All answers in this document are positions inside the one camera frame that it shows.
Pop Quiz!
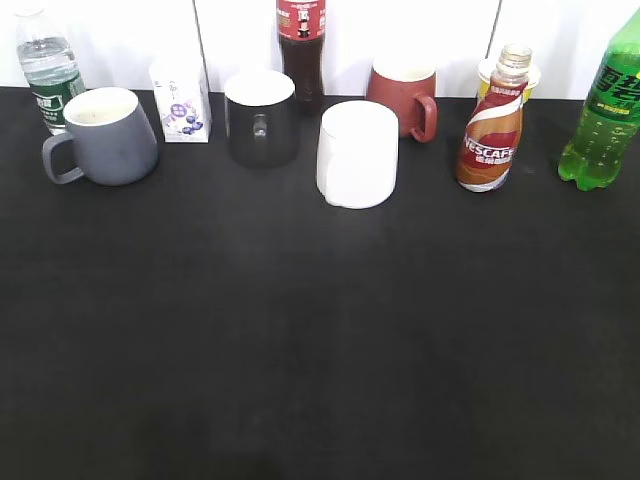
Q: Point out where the white ceramic mug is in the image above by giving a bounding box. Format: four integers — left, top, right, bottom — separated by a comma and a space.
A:
316, 100, 399, 210

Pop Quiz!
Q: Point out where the grey ceramic mug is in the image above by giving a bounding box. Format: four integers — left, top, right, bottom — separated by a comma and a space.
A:
41, 87, 159, 186

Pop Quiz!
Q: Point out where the cola bottle red label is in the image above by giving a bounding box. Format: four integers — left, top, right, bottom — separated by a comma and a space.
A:
276, 0, 326, 115

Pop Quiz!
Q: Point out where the green sprite bottle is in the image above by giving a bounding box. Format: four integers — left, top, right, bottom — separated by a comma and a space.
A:
557, 13, 639, 191

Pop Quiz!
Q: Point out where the small blueberry milk carton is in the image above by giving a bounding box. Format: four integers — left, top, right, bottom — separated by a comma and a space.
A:
149, 56, 212, 144

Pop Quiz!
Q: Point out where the brown Nescafe coffee bottle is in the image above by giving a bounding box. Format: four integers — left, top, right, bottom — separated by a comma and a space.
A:
456, 43, 532, 193

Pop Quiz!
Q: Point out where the black ceramic mug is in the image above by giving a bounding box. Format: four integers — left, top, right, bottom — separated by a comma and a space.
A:
224, 70, 300, 169

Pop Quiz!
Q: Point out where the red ceramic mug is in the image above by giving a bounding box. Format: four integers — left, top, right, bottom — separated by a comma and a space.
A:
366, 54, 438, 143

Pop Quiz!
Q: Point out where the yellow paper cup stack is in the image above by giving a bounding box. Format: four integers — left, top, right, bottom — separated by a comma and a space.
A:
476, 58, 541, 103

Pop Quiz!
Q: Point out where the clear water bottle green label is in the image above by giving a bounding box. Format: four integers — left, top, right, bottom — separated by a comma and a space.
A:
14, 1, 86, 135

